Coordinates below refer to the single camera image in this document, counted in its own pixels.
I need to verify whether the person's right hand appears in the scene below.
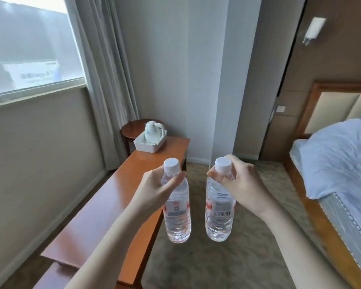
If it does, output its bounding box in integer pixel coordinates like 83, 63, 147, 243
207, 154, 273, 219

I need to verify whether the person's left hand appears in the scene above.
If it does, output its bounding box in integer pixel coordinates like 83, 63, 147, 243
129, 165, 187, 222

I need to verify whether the clear water bottle white label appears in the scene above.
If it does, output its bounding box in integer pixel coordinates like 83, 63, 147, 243
160, 158, 192, 244

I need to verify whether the clear water bottle barcode label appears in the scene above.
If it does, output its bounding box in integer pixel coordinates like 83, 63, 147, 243
205, 157, 237, 242

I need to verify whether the person's right forearm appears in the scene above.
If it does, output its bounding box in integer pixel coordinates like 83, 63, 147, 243
257, 201, 355, 289

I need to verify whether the person's left forearm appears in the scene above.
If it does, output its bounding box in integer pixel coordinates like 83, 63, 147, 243
63, 204, 157, 289

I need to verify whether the white rectangular tray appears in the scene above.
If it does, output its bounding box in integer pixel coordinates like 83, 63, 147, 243
134, 129, 167, 153

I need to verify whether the white electric kettle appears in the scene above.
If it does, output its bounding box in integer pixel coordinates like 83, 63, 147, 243
144, 120, 165, 144

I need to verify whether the round dark wooden table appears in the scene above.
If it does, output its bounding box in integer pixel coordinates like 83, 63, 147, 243
121, 119, 166, 157

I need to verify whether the long wooden desk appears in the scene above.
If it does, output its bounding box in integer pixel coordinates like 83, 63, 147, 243
40, 136, 191, 285

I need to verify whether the white duvet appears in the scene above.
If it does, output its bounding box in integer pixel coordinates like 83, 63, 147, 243
290, 118, 361, 232

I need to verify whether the grey curtain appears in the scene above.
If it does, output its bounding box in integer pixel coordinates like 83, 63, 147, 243
63, 0, 139, 171

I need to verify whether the wooden padded headboard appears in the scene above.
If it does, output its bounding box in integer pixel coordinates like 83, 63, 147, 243
295, 82, 361, 139

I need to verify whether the grey patterned mattress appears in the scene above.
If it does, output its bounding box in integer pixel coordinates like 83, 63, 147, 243
319, 192, 361, 285

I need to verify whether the window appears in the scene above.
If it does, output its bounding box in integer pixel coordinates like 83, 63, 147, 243
0, 0, 88, 109

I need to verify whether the wooden bed frame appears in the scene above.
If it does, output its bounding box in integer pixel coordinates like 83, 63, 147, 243
284, 134, 361, 289

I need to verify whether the white wall lamp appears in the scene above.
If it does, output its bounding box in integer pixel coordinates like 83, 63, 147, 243
302, 17, 326, 46

